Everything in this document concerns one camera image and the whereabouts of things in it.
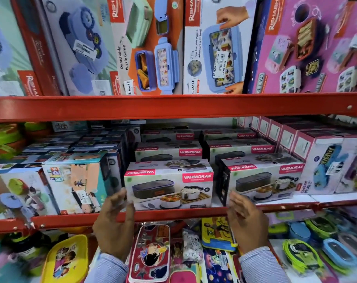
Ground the person's right hand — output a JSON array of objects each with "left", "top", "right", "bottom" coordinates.
[{"left": 227, "top": 191, "right": 269, "bottom": 254}]

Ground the person's left hand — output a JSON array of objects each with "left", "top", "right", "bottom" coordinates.
[{"left": 92, "top": 188, "right": 135, "bottom": 263}]

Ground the person's right forearm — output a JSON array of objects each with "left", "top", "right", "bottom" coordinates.
[{"left": 239, "top": 246, "right": 292, "bottom": 283}]

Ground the person's left forearm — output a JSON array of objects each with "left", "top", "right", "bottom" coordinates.
[{"left": 88, "top": 252, "right": 129, "bottom": 283}]

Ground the yellow cartoon pencil box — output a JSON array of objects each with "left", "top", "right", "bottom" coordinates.
[{"left": 201, "top": 216, "right": 237, "bottom": 253}]

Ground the red metal shelf board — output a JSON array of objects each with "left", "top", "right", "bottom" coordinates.
[
  {"left": 0, "top": 91, "right": 357, "bottom": 123},
  {"left": 0, "top": 200, "right": 357, "bottom": 234}
]

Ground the red cartoon pencil case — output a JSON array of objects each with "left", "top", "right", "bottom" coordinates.
[{"left": 127, "top": 224, "right": 171, "bottom": 283}]

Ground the stack of white steel tiffin cartons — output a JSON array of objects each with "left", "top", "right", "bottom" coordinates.
[{"left": 124, "top": 128, "right": 306, "bottom": 211}]

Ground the white patterned pouch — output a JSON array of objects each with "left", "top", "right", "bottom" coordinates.
[{"left": 182, "top": 229, "right": 204, "bottom": 265}]

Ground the dark blue space pencil case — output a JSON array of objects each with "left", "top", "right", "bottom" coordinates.
[{"left": 202, "top": 247, "right": 236, "bottom": 283}]

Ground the teal kids lunch box carton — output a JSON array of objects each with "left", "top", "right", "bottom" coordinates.
[{"left": 42, "top": 151, "right": 115, "bottom": 215}]

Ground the pink pouch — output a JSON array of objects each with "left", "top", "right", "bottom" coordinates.
[{"left": 169, "top": 239, "right": 197, "bottom": 283}]

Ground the yellow cartoon lunch box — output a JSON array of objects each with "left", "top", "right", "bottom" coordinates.
[{"left": 40, "top": 234, "right": 89, "bottom": 283}]

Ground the stack of dark flat cartons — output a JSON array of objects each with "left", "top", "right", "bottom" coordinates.
[{"left": 0, "top": 127, "right": 130, "bottom": 174}]

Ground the pile of oval coloured-rim lunch boxes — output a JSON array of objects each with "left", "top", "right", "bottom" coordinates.
[{"left": 267, "top": 206, "right": 357, "bottom": 283}]

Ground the row of maroon white cartons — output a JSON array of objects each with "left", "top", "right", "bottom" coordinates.
[{"left": 237, "top": 116, "right": 357, "bottom": 195}]

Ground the small white teal carton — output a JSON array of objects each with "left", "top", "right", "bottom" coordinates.
[{"left": 51, "top": 121, "right": 89, "bottom": 133}]

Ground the green black container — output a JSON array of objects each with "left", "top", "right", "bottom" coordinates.
[{"left": 6, "top": 232, "right": 51, "bottom": 277}]

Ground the white carton with green lunch box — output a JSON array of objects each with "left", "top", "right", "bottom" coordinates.
[{"left": 0, "top": 167, "right": 59, "bottom": 219}]

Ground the stack of green orange lunch boxes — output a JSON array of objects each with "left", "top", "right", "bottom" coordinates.
[{"left": 0, "top": 122, "right": 51, "bottom": 166}]

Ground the white puzzle lunch box carton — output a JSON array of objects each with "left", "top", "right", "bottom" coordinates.
[{"left": 183, "top": 0, "right": 258, "bottom": 95}]

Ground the orange white lunch box carton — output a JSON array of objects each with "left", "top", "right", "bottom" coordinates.
[{"left": 106, "top": 0, "right": 184, "bottom": 96}]

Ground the red-sided blue lunch box carton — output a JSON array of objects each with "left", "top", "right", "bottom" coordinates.
[{"left": 10, "top": 0, "right": 121, "bottom": 96}]

